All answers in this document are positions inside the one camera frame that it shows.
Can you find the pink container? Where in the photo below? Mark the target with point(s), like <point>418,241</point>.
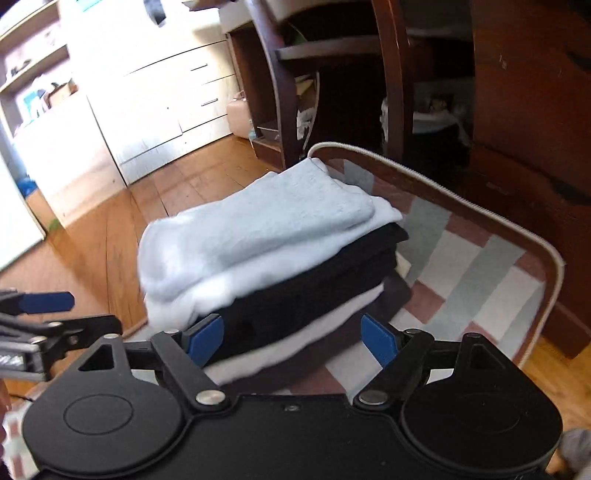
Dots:
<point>238,115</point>

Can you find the black trash bin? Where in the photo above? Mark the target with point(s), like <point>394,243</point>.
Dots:
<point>434,138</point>

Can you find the white tall cabinet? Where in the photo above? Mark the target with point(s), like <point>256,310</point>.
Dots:
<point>16,217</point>

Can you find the white drawer cabinet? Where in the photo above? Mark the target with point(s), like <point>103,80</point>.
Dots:
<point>152,92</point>

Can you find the patterned rug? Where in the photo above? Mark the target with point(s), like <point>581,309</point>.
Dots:
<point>461,286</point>

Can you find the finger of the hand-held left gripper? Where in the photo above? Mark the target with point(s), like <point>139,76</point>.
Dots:
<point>46,302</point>
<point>83,330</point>

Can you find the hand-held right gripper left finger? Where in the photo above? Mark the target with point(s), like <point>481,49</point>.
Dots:
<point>207,334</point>

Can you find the small green item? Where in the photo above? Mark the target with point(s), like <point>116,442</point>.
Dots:
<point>54,225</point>

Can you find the blue bag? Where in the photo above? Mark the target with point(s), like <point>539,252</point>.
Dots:
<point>25,188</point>

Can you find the white open shelf unit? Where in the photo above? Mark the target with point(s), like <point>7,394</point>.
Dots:
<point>32,60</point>

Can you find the grey cat-print t-shirt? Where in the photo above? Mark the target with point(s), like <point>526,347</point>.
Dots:
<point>254,217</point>

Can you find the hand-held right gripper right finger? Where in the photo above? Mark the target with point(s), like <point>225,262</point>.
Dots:
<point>378,339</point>

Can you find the white waffle garment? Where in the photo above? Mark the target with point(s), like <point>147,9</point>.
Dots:
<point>286,350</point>

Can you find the black garment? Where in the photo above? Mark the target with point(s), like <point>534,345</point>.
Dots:
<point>300,295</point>

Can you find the dark grey cloth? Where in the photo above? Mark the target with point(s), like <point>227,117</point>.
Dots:
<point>577,457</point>

